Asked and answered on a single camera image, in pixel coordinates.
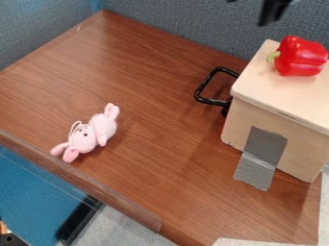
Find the red toy pepper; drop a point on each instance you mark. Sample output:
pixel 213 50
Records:
pixel 300 57

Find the cabinet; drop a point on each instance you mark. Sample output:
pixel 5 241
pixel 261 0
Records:
pixel 278 105

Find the pink plush bunny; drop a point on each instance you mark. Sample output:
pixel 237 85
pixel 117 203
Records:
pixel 92 134

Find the grey tape strip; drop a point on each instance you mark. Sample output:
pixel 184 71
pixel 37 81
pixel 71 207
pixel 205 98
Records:
pixel 260 157

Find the drawer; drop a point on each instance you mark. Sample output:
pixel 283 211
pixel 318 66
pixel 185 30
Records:
pixel 205 93

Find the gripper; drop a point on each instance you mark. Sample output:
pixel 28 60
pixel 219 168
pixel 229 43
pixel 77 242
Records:
pixel 274 11

